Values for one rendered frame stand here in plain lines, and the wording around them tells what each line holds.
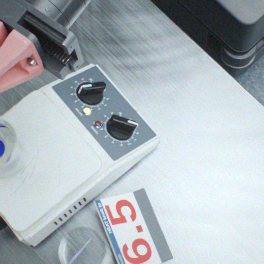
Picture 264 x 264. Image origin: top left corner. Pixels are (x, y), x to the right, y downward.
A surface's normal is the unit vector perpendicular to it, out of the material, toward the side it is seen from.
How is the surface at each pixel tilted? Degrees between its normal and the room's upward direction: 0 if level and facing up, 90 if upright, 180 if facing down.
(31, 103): 0
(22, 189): 0
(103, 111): 30
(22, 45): 22
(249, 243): 0
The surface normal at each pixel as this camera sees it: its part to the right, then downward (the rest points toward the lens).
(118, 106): 0.34, -0.55
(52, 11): 0.46, 0.12
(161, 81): -0.04, -0.28
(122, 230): 0.56, -0.45
